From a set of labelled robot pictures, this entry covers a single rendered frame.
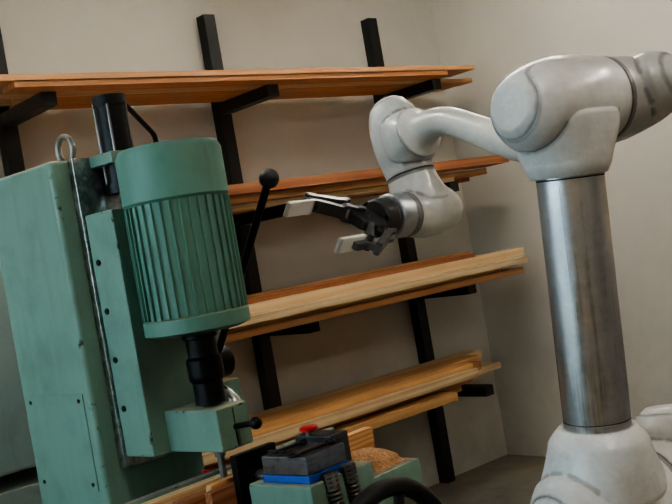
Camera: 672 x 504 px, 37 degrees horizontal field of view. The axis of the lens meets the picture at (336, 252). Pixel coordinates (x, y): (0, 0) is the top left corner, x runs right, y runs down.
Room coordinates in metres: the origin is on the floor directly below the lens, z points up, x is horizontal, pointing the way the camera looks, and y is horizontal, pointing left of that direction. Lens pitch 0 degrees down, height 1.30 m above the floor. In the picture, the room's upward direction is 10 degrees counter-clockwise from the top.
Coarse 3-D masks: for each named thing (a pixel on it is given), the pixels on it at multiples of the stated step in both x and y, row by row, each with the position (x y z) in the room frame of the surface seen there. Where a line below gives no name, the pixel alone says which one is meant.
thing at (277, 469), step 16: (320, 432) 1.59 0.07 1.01; (336, 432) 1.56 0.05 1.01; (304, 448) 1.53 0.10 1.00; (320, 448) 1.51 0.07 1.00; (336, 448) 1.51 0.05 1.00; (272, 464) 1.51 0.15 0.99; (288, 464) 1.49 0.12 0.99; (304, 464) 1.46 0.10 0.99; (320, 464) 1.48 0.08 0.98; (336, 464) 1.51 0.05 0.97; (272, 480) 1.51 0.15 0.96; (288, 480) 1.49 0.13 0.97; (304, 480) 1.46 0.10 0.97
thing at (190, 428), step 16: (176, 416) 1.67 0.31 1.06; (192, 416) 1.64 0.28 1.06; (208, 416) 1.62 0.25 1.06; (224, 416) 1.61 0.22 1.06; (240, 416) 1.64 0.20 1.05; (176, 432) 1.68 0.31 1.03; (192, 432) 1.65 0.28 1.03; (208, 432) 1.62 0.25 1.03; (224, 432) 1.61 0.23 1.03; (240, 432) 1.63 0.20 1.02; (176, 448) 1.68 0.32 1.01; (192, 448) 1.65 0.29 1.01; (208, 448) 1.63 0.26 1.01; (224, 448) 1.61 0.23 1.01
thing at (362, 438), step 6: (354, 432) 1.90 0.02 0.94; (360, 432) 1.90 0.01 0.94; (366, 432) 1.92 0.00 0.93; (372, 432) 1.93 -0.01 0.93; (348, 438) 1.88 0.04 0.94; (354, 438) 1.89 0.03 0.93; (360, 438) 1.90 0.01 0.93; (366, 438) 1.91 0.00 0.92; (372, 438) 1.93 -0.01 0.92; (354, 444) 1.89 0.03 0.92; (360, 444) 1.90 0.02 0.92; (366, 444) 1.91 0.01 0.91; (372, 444) 1.93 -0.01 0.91; (354, 450) 1.89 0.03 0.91; (180, 498) 1.60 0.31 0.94
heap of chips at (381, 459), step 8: (368, 448) 1.80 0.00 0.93; (376, 448) 1.79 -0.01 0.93; (352, 456) 1.78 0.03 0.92; (360, 456) 1.77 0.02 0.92; (368, 456) 1.76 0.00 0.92; (376, 456) 1.75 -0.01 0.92; (384, 456) 1.76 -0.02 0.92; (392, 456) 1.76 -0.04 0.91; (376, 464) 1.74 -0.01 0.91; (384, 464) 1.74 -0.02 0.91; (392, 464) 1.75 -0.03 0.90
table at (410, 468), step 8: (400, 464) 1.75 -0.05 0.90; (408, 464) 1.76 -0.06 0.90; (416, 464) 1.77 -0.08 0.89; (376, 472) 1.72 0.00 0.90; (384, 472) 1.71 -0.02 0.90; (392, 472) 1.72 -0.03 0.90; (400, 472) 1.74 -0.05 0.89; (408, 472) 1.75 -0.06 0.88; (416, 472) 1.77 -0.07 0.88; (376, 480) 1.69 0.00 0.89; (416, 480) 1.77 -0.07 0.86
